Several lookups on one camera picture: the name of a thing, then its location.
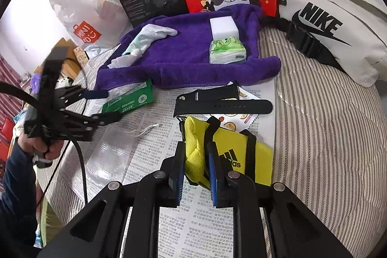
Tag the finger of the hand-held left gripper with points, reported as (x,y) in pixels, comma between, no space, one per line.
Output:
(95,94)
(102,118)

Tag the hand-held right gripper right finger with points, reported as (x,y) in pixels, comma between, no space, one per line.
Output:
(214,176)

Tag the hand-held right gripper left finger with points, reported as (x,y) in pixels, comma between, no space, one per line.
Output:
(178,173)

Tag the green wipes packet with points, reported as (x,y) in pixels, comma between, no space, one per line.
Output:
(130,100)

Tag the yellow pouch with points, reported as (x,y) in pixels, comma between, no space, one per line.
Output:
(257,161)

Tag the fruit print packet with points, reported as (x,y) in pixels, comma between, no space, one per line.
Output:
(235,122)

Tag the white and mint sock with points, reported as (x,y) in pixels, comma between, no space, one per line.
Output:
(151,32)

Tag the green tissue pack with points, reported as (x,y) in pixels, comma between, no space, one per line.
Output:
(226,52)

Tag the white sponge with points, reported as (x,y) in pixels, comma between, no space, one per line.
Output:
(223,28)

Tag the person's left forearm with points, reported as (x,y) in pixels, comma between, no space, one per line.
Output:
(15,200)

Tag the person's left hand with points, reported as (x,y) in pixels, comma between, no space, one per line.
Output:
(53,150)

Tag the newspaper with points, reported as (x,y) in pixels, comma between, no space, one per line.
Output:
(151,161)

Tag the red striped cloth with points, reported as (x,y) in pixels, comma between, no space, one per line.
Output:
(9,85)

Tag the white plastic shopping bag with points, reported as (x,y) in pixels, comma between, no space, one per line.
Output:
(75,10)

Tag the purple towel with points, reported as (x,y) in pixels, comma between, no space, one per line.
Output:
(181,64)

